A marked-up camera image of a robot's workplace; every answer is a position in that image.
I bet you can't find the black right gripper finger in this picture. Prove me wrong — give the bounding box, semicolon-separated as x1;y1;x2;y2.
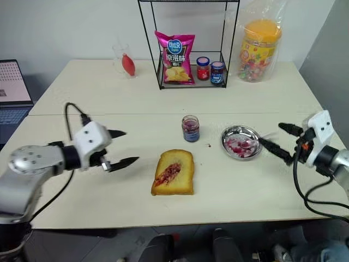
258;136;294;166
278;122;303;137

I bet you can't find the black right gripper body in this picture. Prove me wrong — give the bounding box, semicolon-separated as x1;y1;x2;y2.
290;126;316;165

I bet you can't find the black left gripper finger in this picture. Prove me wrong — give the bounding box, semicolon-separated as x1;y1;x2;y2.
108;129;128;139
108;156;141;174

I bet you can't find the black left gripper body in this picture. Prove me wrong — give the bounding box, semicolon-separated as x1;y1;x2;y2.
89;129;113;172

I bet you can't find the metal spoon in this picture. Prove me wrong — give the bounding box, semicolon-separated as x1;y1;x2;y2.
239;132;279;150

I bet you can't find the toast slice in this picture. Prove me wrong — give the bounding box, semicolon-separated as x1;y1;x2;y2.
151;148;195;197

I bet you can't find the open purple jam jar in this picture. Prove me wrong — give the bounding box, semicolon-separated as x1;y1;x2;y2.
181;115;200;142

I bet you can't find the blue lid jar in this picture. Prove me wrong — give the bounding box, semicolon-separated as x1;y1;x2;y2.
210;61;225;87

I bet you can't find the red lid jar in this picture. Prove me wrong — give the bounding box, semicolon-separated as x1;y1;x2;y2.
196;56;211;81

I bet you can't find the round metal plate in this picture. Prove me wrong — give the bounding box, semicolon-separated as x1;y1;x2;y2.
220;125;264;161

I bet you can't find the red bulb in glass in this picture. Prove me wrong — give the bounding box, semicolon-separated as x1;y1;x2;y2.
121;53;137;76

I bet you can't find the clear drinking glass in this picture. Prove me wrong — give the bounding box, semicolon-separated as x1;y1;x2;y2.
112;43;137;79

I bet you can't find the orange lidded candy jar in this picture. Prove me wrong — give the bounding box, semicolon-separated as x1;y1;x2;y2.
236;19;283;82

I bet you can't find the pink potato chips bag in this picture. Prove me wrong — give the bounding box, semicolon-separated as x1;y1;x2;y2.
154;29;196;86

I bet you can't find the dark rounded shape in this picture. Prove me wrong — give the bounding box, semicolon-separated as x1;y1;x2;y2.
212;228;248;262

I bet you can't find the blue jeans leg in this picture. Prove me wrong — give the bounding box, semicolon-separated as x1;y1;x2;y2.
272;226;349;262

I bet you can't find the open grey laptop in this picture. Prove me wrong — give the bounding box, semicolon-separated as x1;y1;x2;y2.
0;59;35;126

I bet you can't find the clear plastic bag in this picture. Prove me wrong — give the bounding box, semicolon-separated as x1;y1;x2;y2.
224;0;290;82

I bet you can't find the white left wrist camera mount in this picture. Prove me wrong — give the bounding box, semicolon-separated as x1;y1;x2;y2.
73;121;113;172

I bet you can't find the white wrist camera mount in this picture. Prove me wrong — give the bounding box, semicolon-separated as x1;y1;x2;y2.
73;121;113;172
302;110;335;169

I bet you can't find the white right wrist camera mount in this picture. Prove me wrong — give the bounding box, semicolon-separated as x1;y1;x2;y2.
302;110;335;169

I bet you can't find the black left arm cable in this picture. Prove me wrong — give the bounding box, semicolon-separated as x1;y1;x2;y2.
29;102;92;223

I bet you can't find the black wire rack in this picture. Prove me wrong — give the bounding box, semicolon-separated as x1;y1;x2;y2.
137;0;240;90

